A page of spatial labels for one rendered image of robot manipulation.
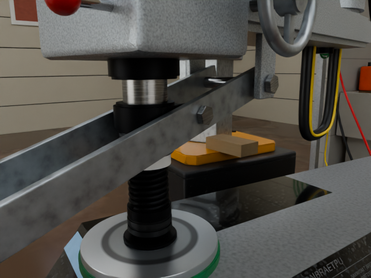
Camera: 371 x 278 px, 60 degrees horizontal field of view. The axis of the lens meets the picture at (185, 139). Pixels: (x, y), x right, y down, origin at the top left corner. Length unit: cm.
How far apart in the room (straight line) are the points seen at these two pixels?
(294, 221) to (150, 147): 36
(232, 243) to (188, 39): 35
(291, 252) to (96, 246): 30
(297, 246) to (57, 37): 48
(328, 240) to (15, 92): 620
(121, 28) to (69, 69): 639
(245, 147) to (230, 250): 74
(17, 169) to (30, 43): 617
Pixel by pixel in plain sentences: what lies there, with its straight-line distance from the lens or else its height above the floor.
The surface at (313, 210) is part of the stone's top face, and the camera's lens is 72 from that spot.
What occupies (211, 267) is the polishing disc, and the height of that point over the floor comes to 84.
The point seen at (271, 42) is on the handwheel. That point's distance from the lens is 43.
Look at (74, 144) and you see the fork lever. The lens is 47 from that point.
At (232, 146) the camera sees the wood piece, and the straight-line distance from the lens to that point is 126.
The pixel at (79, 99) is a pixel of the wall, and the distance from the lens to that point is 680.
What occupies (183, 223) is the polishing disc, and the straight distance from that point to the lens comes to 57.
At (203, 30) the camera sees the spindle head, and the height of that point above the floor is 116.
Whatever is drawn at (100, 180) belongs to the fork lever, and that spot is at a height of 99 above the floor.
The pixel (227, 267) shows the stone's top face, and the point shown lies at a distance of 51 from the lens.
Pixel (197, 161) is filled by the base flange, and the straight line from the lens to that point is 127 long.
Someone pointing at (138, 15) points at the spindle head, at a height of 116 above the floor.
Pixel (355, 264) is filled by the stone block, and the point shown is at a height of 81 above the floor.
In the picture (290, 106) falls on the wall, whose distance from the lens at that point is 682.
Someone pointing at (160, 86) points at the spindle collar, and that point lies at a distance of 44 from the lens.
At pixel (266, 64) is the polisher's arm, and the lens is 56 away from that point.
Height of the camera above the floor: 111
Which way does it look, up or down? 12 degrees down
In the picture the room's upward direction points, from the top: 1 degrees counter-clockwise
